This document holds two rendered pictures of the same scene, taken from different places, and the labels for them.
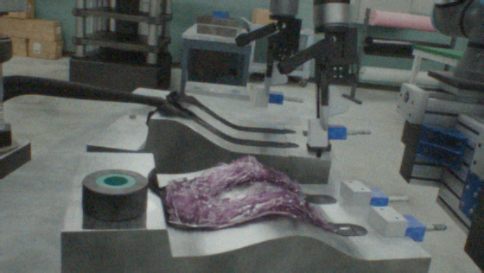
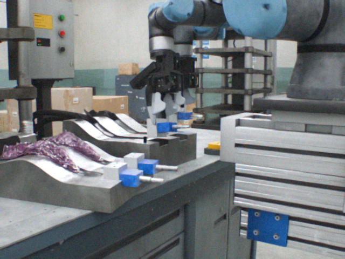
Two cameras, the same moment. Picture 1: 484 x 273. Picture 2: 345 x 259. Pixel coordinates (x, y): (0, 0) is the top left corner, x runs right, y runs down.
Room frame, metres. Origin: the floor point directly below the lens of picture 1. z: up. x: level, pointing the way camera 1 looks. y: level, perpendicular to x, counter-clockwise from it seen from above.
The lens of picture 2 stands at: (0.07, -0.78, 1.08)
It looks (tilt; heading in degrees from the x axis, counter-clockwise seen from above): 9 degrees down; 33
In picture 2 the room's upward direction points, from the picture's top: straight up
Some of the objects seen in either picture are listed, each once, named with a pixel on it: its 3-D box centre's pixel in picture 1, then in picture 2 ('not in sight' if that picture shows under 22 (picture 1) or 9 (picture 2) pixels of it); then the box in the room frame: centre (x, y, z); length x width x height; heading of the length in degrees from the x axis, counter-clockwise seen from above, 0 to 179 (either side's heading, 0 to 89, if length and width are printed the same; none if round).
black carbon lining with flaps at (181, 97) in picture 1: (223, 118); (116, 123); (0.99, 0.05, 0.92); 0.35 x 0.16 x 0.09; 89
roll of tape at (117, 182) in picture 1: (115, 193); not in sight; (0.52, 0.15, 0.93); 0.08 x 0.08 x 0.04
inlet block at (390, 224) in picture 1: (411, 228); (135, 178); (0.67, -0.29, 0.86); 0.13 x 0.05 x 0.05; 106
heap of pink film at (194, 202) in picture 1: (247, 189); (48, 147); (0.65, -0.02, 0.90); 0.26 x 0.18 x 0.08; 106
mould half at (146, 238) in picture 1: (243, 217); (46, 163); (0.64, -0.02, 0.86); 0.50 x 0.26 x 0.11; 106
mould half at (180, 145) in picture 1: (214, 137); (115, 137); (1.00, 0.06, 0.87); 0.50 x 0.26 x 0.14; 89
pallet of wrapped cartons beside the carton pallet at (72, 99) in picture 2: not in sight; (49, 119); (3.45, 3.58, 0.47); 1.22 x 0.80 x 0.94; 98
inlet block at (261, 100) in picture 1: (279, 98); (187, 115); (1.23, -0.09, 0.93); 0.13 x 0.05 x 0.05; 90
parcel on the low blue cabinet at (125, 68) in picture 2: not in sight; (128, 69); (6.72, 4.77, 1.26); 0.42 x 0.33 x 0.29; 94
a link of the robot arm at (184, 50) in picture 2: (283, 7); (183, 51); (1.23, -0.07, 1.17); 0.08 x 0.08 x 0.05
